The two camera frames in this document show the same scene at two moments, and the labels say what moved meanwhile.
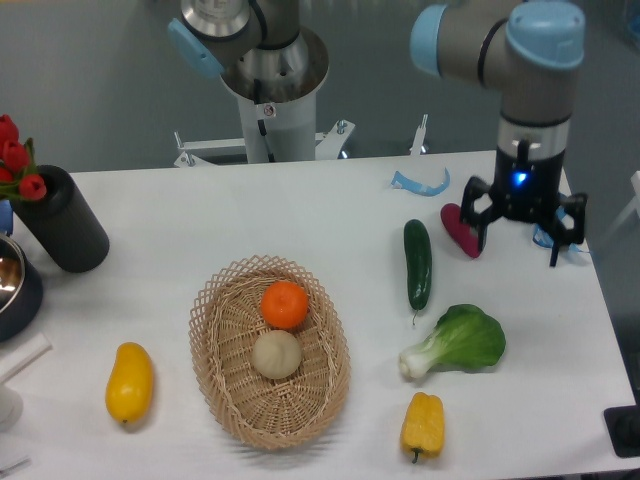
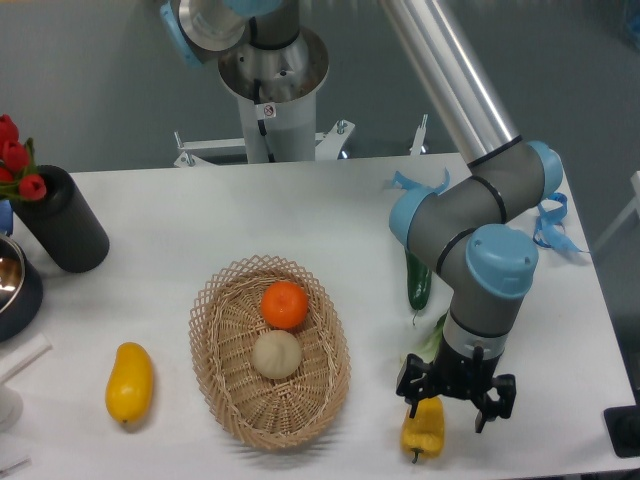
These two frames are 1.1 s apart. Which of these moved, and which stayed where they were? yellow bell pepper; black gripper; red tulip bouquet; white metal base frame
Moved: black gripper
Stayed: white metal base frame; red tulip bouquet; yellow bell pepper
